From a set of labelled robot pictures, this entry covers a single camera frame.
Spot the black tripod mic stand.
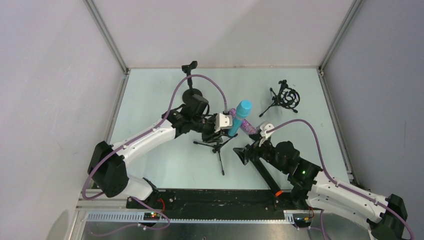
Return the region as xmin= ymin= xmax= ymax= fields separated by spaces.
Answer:
xmin=192 ymin=133 xmax=238 ymax=176

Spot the blue toy microphone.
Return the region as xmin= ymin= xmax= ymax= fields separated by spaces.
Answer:
xmin=227 ymin=99 xmax=253 ymax=137

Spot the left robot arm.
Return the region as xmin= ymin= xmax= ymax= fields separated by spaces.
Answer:
xmin=87 ymin=94 xmax=233 ymax=200

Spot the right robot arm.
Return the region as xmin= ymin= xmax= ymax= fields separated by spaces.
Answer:
xmin=233 ymin=141 xmax=408 ymax=240

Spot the black round-base mic stand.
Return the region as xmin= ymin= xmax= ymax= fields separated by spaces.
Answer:
xmin=181 ymin=60 xmax=203 ymax=105

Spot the black microphone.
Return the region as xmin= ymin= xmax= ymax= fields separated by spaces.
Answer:
xmin=249 ymin=148 xmax=283 ymax=198

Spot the purple glitter microphone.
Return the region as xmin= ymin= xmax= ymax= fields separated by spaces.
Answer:
xmin=229 ymin=108 xmax=258 ymax=135

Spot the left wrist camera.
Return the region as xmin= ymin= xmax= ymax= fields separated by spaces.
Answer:
xmin=214 ymin=113 xmax=233 ymax=133

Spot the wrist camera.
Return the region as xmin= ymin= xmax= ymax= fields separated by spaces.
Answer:
xmin=214 ymin=113 xmax=233 ymax=133
xmin=259 ymin=121 xmax=275 ymax=147

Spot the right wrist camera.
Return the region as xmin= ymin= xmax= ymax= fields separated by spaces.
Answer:
xmin=259 ymin=121 xmax=275 ymax=147

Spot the black shock-mount tripod stand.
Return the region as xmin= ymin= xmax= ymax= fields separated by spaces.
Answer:
xmin=258 ymin=79 xmax=301 ymax=118

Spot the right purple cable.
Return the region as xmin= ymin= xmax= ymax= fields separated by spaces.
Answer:
xmin=266 ymin=119 xmax=415 ymax=240

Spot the purple cable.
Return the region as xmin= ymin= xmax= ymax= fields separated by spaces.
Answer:
xmin=81 ymin=74 xmax=229 ymax=238
xmin=266 ymin=119 xmax=415 ymax=240

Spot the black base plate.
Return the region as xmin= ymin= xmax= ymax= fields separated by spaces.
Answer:
xmin=143 ymin=189 xmax=309 ymax=221

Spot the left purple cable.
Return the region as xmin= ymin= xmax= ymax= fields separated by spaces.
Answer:
xmin=81 ymin=74 xmax=229 ymax=238

